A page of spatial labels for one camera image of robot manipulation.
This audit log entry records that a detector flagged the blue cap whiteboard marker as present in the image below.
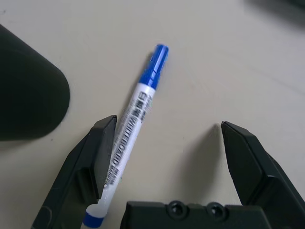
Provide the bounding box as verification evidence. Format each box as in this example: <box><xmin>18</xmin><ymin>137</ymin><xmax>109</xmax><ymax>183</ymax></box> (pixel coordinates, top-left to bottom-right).
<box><xmin>82</xmin><ymin>43</ymin><xmax>170</xmax><ymax>228</ymax></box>

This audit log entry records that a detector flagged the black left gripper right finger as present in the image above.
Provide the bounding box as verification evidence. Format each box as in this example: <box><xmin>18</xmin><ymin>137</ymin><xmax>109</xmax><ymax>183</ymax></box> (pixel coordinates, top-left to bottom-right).
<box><xmin>221</xmin><ymin>121</ymin><xmax>305</xmax><ymax>229</ymax></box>

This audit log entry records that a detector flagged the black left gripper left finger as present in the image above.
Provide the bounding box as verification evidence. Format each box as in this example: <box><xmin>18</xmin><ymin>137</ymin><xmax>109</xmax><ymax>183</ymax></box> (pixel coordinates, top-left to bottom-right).
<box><xmin>30</xmin><ymin>115</ymin><xmax>118</xmax><ymax>229</ymax></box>

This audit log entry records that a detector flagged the black plastic cup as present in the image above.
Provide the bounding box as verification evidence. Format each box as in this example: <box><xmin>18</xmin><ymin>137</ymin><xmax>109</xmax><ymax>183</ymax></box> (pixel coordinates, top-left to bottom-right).
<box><xmin>0</xmin><ymin>23</ymin><xmax>71</xmax><ymax>141</ymax></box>

